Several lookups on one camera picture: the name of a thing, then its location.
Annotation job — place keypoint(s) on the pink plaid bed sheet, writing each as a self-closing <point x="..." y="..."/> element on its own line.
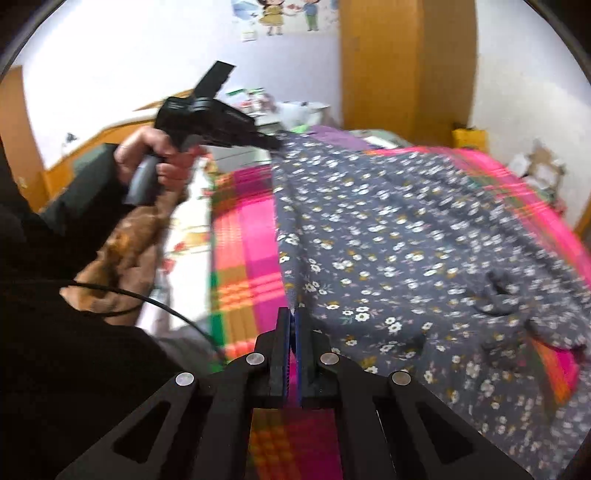
<point x="292" y="443"/>

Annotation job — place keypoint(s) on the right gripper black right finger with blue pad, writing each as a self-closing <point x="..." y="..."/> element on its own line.
<point x="313" y="380"/>

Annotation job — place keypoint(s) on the brown fleece blanket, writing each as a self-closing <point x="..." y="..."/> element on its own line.
<point x="128" y="260"/>

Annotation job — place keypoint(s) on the brown cardboard box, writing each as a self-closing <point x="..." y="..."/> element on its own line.
<point x="541" y="169"/>

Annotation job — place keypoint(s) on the orange wooden wardrobe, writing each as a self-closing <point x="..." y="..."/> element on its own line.
<point x="408" y="66"/>

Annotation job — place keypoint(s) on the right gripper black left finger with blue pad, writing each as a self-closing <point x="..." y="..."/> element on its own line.
<point x="274" y="378"/>

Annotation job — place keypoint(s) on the purple cloth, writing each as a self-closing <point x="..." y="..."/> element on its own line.
<point x="341" y="138"/>

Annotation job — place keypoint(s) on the yellow shopping bag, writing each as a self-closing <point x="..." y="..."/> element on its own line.
<point x="470" y="138"/>

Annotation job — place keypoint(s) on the cartoon children wall sticker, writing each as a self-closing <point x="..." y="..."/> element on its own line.
<point x="257" y="19"/>

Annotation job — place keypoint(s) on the black sleeved left forearm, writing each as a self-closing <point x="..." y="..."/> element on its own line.
<point x="61" y="240"/>

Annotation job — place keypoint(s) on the grey floral garment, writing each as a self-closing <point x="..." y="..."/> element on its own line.
<point x="409" y="264"/>

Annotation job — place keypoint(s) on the grey bedside cabinet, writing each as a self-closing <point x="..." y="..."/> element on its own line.
<point x="254" y="148"/>

